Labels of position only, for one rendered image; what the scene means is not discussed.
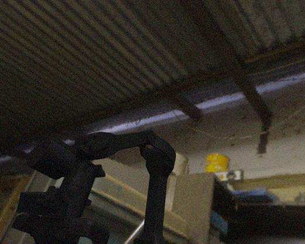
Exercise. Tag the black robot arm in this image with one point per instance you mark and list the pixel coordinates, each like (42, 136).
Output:
(56, 159)

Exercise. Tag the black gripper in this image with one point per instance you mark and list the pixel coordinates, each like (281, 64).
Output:
(52, 229)

